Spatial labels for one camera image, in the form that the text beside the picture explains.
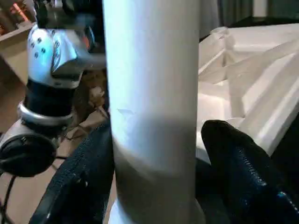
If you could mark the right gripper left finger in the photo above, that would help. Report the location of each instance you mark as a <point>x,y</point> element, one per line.
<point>77,186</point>

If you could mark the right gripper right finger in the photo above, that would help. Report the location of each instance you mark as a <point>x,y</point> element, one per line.
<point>245,182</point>

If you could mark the white plastic table top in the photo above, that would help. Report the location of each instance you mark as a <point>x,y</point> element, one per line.
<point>257,81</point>

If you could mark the white plastic table leg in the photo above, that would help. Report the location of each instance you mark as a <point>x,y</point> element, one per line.
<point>151,93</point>

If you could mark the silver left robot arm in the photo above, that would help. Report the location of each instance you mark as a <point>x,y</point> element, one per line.
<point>44,58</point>

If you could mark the black mat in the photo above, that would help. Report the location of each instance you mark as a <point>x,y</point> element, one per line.
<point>287,161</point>

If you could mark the grey curtain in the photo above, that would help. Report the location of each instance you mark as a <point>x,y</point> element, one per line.
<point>208,16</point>

